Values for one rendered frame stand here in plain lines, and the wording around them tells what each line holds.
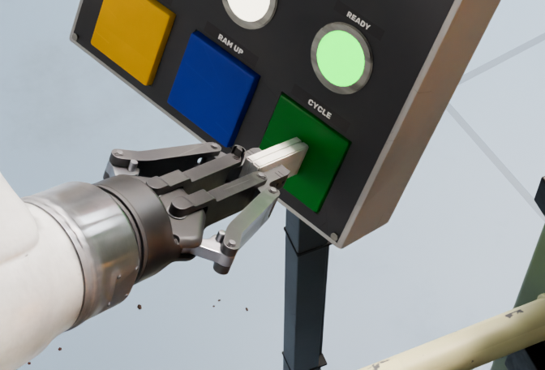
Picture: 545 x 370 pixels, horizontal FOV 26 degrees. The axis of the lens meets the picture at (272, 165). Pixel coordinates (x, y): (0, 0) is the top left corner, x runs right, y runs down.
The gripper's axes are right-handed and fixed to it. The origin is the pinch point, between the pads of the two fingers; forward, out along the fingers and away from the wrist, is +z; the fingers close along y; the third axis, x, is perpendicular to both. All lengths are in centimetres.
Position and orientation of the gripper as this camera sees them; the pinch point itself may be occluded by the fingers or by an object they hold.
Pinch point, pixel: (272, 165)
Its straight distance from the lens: 95.5
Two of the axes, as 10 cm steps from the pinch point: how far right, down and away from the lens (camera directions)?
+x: 3.4, -7.9, -5.1
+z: 5.8, -2.5, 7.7
